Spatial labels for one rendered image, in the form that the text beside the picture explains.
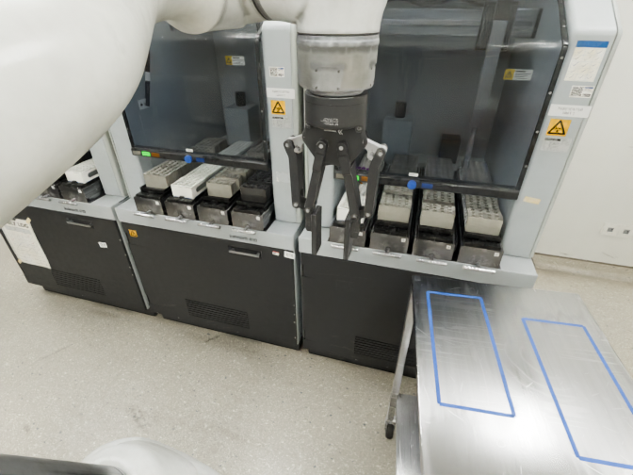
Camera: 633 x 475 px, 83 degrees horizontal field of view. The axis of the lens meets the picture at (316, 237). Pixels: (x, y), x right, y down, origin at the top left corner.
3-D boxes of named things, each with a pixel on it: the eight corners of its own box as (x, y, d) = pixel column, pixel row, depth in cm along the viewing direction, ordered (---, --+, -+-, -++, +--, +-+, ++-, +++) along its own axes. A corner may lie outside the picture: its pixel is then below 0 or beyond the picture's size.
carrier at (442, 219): (452, 226, 129) (456, 212, 125) (452, 229, 127) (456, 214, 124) (419, 221, 132) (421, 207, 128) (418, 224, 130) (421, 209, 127)
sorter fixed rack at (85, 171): (115, 160, 188) (111, 149, 185) (131, 162, 186) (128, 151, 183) (68, 183, 164) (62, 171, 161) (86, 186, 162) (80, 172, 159)
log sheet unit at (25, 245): (19, 263, 205) (-12, 207, 186) (56, 271, 198) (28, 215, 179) (14, 266, 203) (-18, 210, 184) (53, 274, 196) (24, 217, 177)
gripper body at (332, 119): (291, 92, 40) (294, 171, 45) (366, 97, 38) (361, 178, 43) (311, 81, 46) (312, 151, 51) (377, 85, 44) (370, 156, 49)
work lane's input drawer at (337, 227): (361, 173, 191) (362, 157, 186) (387, 176, 188) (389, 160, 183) (325, 248, 132) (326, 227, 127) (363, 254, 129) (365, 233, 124)
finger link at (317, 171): (328, 143, 44) (317, 139, 44) (309, 218, 51) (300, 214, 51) (335, 134, 47) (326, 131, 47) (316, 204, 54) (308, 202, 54)
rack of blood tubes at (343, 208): (351, 189, 159) (352, 176, 155) (374, 192, 156) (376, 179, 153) (335, 222, 135) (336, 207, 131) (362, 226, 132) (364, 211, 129)
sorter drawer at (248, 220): (289, 166, 200) (289, 150, 196) (314, 168, 197) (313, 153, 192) (227, 232, 142) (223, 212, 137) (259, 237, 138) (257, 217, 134)
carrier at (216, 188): (235, 196, 149) (233, 183, 146) (233, 198, 147) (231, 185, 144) (210, 193, 152) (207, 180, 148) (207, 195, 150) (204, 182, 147)
